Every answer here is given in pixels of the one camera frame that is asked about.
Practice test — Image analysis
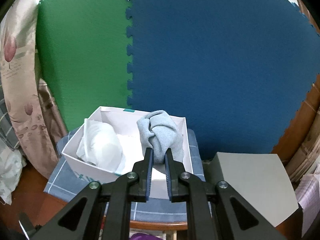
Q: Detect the white cardboard shoe box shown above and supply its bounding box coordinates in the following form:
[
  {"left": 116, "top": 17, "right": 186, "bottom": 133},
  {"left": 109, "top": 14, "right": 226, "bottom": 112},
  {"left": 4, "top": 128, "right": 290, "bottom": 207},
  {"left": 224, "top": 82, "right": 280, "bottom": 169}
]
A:
[{"left": 61, "top": 106, "right": 194, "bottom": 200}]

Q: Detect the grey-blue underwear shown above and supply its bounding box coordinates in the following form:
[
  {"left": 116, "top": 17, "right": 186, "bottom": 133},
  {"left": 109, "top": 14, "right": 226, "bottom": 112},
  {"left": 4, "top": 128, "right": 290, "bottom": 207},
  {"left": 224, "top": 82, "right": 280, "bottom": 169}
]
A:
[{"left": 136, "top": 110, "right": 185, "bottom": 165}]

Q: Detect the pale checked cloth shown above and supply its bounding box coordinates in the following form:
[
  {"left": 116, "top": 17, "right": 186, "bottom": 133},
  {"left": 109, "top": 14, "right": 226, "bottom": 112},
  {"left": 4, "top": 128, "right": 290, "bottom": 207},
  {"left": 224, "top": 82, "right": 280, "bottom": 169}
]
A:
[{"left": 295, "top": 165, "right": 320, "bottom": 230}]

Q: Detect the grey plaid blanket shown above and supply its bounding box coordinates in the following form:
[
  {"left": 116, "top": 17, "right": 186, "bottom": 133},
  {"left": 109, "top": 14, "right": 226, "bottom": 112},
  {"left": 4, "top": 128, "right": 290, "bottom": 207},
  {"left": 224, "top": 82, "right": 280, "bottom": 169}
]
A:
[{"left": 0, "top": 90, "right": 15, "bottom": 150}]

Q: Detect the blue plaid cloth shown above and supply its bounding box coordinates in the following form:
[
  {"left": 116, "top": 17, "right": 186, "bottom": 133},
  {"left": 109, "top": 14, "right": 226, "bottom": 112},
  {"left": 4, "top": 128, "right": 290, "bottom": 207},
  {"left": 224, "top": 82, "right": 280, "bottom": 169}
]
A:
[{"left": 44, "top": 129, "right": 213, "bottom": 223}]

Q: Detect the wooden nightstand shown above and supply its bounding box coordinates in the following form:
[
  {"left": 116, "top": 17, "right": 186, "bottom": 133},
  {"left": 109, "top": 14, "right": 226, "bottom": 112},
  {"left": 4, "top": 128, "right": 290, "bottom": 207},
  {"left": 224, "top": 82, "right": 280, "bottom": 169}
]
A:
[{"left": 129, "top": 219, "right": 188, "bottom": 230}]

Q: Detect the blue foam mat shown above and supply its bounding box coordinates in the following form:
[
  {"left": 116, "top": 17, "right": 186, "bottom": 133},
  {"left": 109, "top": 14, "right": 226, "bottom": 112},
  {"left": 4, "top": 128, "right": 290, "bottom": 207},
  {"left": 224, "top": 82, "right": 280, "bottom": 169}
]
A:
[{"left": 125, "top": 0, "right": 320, "bottom": 160}]

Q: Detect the white patterned cloth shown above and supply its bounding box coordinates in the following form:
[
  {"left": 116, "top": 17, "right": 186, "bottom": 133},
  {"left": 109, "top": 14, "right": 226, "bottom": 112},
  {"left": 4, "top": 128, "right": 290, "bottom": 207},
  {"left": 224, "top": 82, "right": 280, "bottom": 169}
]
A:
[{"left": 0, "top": 140, "right": 27, "bottom": 205}]

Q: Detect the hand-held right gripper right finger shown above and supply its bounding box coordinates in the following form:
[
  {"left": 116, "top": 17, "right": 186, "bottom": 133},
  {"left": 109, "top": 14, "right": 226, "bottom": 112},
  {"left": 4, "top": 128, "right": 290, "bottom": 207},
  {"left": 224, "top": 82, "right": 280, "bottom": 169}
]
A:
[{"left": 164, "top": 148, "right": 285, "bottom": 240}]

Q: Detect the green foam mat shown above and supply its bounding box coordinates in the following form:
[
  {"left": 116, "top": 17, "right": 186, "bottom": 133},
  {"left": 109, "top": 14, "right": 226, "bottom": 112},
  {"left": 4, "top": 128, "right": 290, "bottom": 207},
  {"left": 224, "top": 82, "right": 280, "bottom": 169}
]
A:
[{"left": 35, "top": 0, "right": 134, "bottom": 133}]

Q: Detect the grey box lid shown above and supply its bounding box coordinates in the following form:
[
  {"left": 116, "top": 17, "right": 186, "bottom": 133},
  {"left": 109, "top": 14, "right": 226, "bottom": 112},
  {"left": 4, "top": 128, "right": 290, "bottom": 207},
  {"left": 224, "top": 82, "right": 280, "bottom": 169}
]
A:
[{"left": 207, "top": 152, "right": 304, "bottom": 228}]

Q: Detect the purple underwear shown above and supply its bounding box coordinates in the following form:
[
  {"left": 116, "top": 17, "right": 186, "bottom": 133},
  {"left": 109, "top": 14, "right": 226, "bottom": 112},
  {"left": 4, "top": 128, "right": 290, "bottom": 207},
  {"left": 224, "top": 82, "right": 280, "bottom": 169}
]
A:
[{"left": 130, "top": 232, "right": 163, "bottom": 240}]

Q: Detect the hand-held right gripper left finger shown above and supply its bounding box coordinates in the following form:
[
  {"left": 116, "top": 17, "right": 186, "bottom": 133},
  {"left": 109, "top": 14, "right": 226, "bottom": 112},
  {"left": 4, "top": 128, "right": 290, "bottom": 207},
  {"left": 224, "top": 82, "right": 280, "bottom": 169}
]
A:
[{"left": 31, "top": 147, "right": 154, "bottom": 240}]

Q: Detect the white underwear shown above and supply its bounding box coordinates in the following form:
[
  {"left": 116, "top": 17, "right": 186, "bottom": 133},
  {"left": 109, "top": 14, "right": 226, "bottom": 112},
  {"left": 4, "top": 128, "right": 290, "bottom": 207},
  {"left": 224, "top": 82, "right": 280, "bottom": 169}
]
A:
[{"left": 76, "top": 119, "right": 125, "bottom": 175}]

